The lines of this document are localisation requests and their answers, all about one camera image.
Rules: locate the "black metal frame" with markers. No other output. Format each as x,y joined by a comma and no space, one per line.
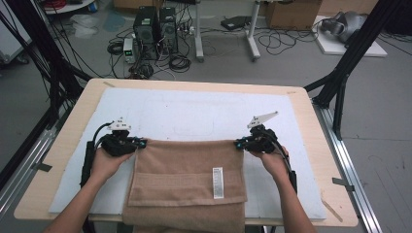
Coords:
35,32
358,48

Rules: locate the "white power supply unit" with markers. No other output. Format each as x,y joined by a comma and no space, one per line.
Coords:
129,50

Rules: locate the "white grid mat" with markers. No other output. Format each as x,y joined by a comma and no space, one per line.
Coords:
265,103

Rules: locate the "grey tape piece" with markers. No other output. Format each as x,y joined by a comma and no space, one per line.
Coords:
42,167
343,183

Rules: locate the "person's right hand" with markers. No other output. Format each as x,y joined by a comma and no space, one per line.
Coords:
273,163

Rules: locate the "white floor board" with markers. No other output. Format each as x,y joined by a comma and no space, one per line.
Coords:
333,47

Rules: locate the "grey rounded device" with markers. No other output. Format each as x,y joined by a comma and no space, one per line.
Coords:
346,24

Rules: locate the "cardboard box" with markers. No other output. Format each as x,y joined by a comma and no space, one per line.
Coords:
291,14

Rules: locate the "round white table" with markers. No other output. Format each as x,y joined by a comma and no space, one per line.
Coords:
68,7

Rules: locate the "long tan tape strip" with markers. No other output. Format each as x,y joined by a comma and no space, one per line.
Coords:
332,210

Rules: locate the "person's left hand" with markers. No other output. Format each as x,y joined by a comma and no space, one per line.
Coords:
107,163

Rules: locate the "large black computer tower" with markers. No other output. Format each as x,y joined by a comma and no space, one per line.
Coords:
145,29

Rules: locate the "slim black computer tower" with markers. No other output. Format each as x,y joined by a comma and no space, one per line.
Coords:
168,29

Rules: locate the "black flat device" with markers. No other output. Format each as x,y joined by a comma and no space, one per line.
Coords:
235,22

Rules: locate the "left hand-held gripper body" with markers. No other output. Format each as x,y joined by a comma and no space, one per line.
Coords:
118,144

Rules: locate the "white desk frame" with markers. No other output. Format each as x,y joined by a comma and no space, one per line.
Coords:
198,32

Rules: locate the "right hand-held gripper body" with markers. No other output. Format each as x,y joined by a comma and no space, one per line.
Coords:
262,142

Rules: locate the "aluminium rail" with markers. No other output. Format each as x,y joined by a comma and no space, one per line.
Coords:
340,152
32,155

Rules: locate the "brown towel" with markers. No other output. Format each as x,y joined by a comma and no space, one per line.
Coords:
188,174

